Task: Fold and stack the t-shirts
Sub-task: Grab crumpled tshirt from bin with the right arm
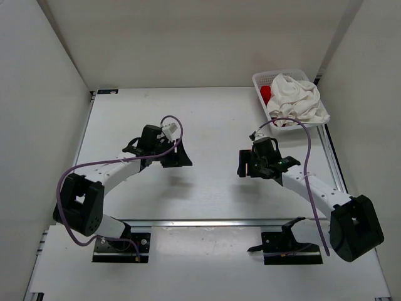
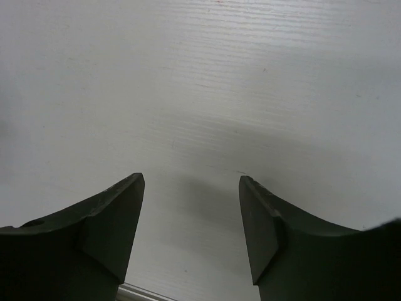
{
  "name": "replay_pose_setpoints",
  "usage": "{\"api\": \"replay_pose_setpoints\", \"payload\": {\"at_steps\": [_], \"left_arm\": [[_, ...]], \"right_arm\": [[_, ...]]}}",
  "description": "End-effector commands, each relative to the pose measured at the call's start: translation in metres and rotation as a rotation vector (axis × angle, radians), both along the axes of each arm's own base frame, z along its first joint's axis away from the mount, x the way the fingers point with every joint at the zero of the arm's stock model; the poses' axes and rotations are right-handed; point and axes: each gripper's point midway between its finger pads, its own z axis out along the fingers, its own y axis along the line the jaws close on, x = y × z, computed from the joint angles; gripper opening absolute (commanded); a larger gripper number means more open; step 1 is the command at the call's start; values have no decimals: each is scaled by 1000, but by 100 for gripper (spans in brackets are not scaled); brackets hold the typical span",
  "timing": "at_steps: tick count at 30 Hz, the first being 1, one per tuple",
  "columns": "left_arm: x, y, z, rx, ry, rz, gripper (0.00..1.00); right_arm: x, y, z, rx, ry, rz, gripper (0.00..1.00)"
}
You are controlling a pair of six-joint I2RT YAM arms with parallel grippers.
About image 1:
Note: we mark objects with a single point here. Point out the red t-shirt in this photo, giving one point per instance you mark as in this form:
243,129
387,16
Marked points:
266,93

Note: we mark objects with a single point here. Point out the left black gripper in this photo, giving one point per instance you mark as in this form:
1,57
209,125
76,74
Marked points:
182,158

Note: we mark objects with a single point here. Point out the black label sticker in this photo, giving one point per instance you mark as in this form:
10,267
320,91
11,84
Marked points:
107,91

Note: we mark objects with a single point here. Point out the white plastic basket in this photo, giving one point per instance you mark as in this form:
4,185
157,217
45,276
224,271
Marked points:
266,78

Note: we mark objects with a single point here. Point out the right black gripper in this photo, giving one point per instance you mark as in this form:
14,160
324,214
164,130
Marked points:
250,163

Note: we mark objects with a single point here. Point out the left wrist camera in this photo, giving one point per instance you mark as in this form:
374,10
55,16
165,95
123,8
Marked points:
168,131

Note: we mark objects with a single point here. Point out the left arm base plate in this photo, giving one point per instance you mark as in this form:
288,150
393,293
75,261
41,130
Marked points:
106,251

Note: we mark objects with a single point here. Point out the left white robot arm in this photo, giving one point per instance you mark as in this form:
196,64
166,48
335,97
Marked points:
81,190

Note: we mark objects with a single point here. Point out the white t-shirt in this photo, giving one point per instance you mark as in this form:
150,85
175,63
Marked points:
292,99

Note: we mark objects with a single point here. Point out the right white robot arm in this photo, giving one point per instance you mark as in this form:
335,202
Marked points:
353,227

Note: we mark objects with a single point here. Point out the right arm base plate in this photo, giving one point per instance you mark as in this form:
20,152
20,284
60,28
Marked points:
282,248

